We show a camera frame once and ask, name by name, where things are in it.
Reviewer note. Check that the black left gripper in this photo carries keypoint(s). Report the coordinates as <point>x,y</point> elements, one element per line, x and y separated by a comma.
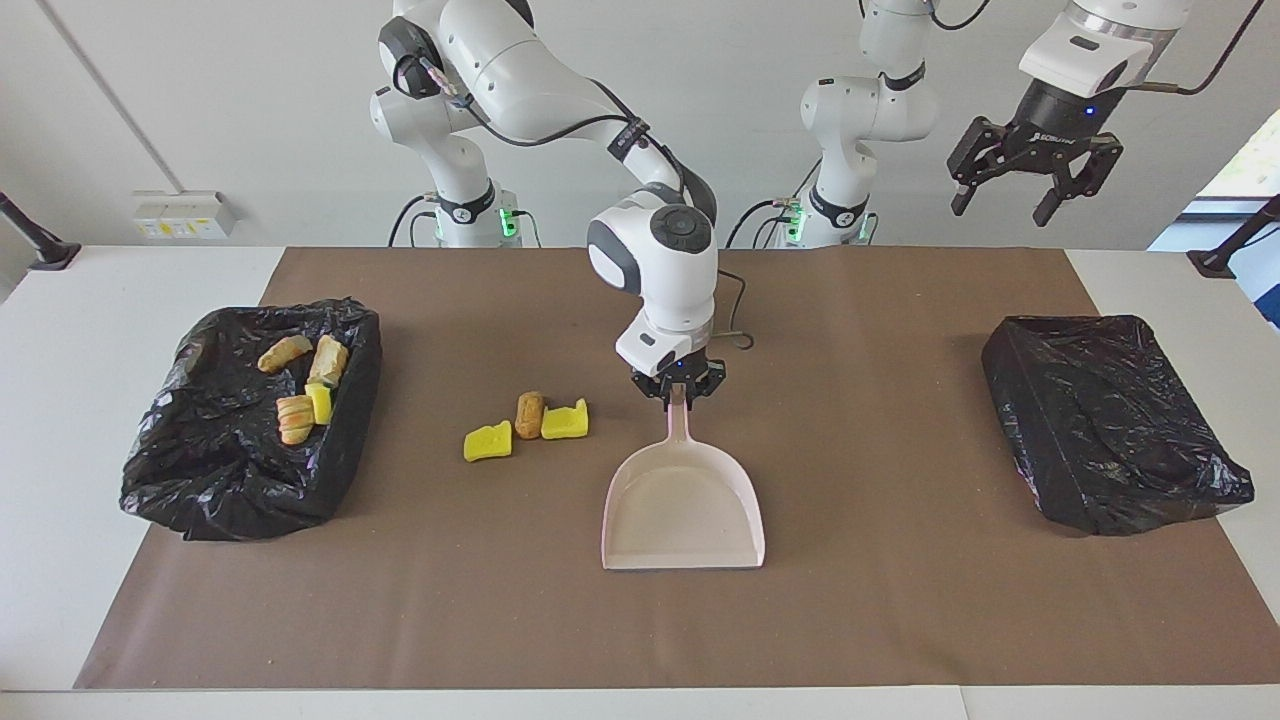
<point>1055,140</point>

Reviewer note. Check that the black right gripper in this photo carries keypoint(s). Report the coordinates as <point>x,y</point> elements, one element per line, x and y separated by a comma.
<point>680,376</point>

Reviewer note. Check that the beige plastic dustpan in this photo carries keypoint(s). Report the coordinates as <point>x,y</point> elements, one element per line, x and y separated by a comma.
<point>685,500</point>

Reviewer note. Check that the brown oval bread roll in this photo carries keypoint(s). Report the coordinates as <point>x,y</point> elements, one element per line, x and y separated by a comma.
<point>529,415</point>

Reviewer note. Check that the pale beige bread chunk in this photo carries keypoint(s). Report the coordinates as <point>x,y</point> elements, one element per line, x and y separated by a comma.
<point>328,360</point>

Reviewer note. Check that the yellow and green sponge piece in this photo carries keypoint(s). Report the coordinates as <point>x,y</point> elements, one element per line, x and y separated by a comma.
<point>321,405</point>

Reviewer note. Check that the curled orange striped bread piece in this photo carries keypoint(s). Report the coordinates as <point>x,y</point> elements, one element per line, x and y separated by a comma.
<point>296,420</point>

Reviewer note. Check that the long orange striped bread piece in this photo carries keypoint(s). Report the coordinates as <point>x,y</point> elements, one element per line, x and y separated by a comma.
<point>285,353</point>

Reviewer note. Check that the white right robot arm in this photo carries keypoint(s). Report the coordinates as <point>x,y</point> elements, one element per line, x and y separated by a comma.
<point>660,270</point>

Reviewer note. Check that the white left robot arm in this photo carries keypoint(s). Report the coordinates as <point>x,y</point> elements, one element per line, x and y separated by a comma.
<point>860,110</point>

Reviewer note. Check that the black bag-lined bin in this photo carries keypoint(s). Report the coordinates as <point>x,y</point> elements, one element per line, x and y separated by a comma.
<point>1100,430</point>
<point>220,470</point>

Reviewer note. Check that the black clamp stand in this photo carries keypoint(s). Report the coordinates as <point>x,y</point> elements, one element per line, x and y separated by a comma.
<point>55,255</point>
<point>1215,262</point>

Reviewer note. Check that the window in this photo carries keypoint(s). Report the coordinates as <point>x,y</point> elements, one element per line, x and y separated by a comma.
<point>1255,165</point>

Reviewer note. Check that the brown paper table mat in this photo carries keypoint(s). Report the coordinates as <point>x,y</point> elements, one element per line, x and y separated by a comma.
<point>640,620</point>

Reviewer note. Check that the white wall outlet box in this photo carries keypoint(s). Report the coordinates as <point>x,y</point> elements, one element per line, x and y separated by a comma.
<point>185,215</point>

